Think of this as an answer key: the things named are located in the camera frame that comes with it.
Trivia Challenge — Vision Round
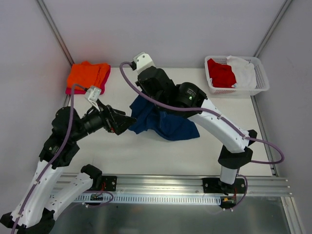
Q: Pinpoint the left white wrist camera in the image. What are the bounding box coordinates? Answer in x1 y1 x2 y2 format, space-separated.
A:
84 86 101 106

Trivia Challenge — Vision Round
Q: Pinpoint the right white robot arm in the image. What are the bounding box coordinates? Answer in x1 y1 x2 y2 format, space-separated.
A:
136 66 257 194

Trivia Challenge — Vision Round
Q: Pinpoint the pink folded t shirt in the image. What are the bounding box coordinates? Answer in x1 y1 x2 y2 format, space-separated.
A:
65 64 112 96

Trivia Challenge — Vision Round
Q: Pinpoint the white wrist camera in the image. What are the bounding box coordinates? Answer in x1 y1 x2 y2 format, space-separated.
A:
133 52 155 75
84 86 101 106

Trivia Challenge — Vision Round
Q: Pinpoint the white slotted cable duct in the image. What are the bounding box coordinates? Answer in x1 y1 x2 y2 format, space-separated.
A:
74 194 221 206

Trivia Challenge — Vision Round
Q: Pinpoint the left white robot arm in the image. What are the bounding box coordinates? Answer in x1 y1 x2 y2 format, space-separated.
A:
0 104 136 234

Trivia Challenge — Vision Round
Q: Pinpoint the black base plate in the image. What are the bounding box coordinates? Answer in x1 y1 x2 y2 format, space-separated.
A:
98 175 117 192
202 177 247 195

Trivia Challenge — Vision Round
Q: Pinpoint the aluminium mounting rail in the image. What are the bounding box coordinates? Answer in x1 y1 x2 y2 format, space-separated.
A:
48 173 293 197

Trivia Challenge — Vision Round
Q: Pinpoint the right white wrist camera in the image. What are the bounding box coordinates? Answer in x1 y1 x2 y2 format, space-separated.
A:
133 52 155 75

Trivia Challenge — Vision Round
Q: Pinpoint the white t shirt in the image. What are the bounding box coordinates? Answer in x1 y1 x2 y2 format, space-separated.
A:
226 56 257 90

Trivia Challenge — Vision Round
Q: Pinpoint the orange folded t shirt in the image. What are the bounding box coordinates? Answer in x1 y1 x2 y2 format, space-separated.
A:
67 61 109 93

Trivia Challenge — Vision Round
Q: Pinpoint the white plastic basket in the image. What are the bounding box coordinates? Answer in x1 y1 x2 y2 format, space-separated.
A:
205 56 270 97

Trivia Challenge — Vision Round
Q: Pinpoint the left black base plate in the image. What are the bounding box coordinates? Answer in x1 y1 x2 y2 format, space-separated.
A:
98 175 117 192

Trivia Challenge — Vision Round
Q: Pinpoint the red t shirt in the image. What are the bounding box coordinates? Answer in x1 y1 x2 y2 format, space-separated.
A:
207 58 236 88

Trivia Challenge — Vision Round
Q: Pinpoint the blue t shirt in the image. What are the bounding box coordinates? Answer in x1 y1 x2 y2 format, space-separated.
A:
129 96 200 141

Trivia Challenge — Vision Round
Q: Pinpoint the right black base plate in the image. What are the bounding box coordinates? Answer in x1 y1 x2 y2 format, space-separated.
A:
202 177 247 195

